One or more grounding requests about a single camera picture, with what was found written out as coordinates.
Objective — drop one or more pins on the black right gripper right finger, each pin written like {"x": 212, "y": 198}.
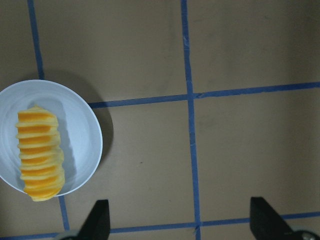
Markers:
{"x": 265, "y": 223}

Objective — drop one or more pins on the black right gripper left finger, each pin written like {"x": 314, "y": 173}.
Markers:
{"x": 97, "y": 225}

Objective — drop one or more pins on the blue plate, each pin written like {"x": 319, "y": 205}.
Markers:
{"x": 81, "y": 135}

